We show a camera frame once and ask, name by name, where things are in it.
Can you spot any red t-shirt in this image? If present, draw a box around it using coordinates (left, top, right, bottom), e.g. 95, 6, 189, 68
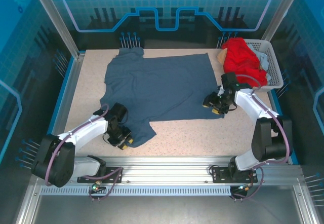
221, 38, 268, 87

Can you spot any aluminium frame post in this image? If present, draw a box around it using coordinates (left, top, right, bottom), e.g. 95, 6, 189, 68
260, 0, 306, 45
27, 0, 86, 60

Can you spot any blue t-shirt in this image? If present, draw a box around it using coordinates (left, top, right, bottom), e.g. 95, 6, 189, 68
99, 47, 225, 148

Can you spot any blue printed gear panel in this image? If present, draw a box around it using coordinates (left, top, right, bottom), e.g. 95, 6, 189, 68
45, 0, 289, 50

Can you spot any grey plastic laundry basket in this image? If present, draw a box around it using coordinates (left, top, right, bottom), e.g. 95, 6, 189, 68
242, 39, 284, 93

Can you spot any tan t-shirt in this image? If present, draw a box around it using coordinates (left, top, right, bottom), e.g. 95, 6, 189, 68
217, 49, 228, 64

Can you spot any black base plate of left arm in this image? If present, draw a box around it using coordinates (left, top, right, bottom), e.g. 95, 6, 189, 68
77, 166, 124, 184

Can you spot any black base plate of right arm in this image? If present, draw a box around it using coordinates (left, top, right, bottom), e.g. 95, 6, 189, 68
211, 166, 259, 184

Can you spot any light grey t-shirt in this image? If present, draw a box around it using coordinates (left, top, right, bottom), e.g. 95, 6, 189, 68
247, 43, 272, 82

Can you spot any slotted aluminium cable duct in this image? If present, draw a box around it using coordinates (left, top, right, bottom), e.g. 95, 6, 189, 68
39, 185, 232, 196

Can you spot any aluminium mounting rail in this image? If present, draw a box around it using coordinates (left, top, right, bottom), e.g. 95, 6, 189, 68
73, 155, 302, 187

